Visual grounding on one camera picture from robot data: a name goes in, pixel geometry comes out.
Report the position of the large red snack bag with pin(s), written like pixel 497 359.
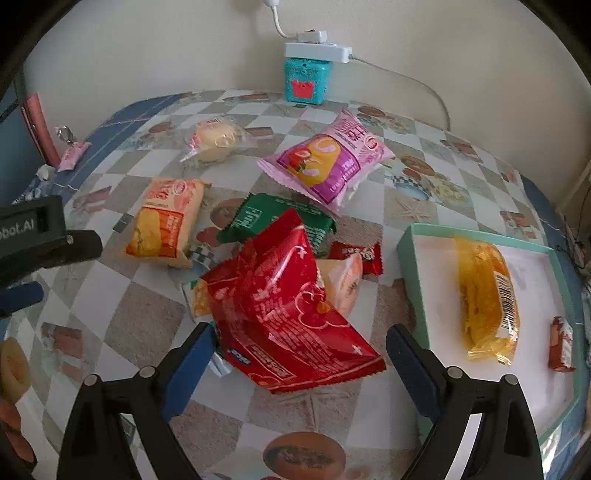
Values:
pixel 281 304

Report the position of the pink snack bag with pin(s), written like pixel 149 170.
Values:
pixel 328 157

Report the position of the red and white snack packet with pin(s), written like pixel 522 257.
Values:
pixel 562 344

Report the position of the pale orange snack packet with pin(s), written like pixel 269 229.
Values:
pixel 344 281

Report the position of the yellow packaged cake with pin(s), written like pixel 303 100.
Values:
pixel 487 300

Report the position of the white power strip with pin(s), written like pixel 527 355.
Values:
pixel 318 48

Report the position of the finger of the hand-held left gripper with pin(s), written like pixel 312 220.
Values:
pixel 21 299

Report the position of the orange bread packet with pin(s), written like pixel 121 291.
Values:
pixel 161 221

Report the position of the teal toy box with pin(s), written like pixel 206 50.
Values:
pixel 305 81

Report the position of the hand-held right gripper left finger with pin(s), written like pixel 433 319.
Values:
pixel 189 369

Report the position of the dark green snack packet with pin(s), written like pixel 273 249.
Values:
pixel 258 217

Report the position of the metal clip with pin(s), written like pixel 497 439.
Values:
pixel 64 134

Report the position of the checkered printed tablecloth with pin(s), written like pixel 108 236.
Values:
pixel 138 300

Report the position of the clear packaged bun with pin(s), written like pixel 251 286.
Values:
pixel 214 141

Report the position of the small red candy packet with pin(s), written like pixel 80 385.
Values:
pixel 358 256

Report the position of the small pink packet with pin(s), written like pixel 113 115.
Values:
pixel 74 156

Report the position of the teal shallow cardboard box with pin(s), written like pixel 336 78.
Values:
pixel 434 286

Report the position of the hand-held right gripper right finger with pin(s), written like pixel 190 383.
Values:
pixel 413 374

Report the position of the crumpled white wrapper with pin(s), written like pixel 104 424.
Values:
pixel 45 174

